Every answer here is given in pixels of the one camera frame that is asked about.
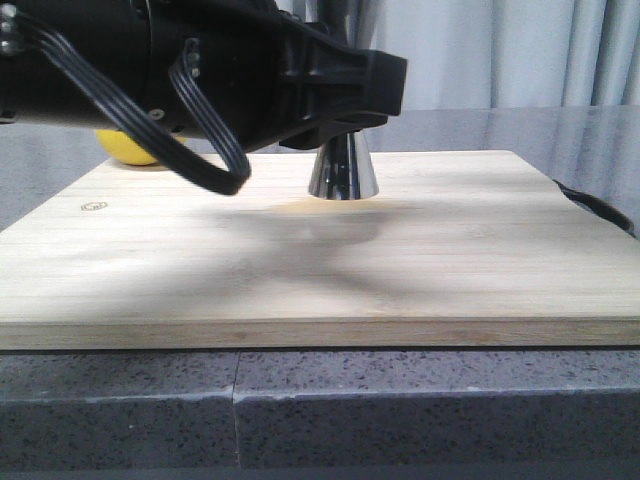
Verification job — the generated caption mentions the yellow lemon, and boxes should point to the yellow lemon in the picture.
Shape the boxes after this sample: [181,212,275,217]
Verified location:
[95,129,159,166]

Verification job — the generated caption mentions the wooden cutting board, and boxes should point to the wooden cutting board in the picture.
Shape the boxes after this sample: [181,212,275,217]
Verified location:
[1,151,639,350]

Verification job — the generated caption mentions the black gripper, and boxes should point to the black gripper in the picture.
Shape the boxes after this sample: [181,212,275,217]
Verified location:
[129,1,408,150]

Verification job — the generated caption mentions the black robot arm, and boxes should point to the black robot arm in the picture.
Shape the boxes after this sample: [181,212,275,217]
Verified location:
[1,1,407,151]

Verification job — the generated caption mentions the black ribbon cable left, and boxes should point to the black ribbon cable left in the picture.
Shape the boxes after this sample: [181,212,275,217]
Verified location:
[0,9,253,197]

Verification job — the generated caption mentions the steel double jigger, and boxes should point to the steel double jigger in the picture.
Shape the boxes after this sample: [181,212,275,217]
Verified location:
[305,0,381,201]

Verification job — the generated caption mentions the black cable on table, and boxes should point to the black cable on table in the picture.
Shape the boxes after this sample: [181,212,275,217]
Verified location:
[551,178,637,233]

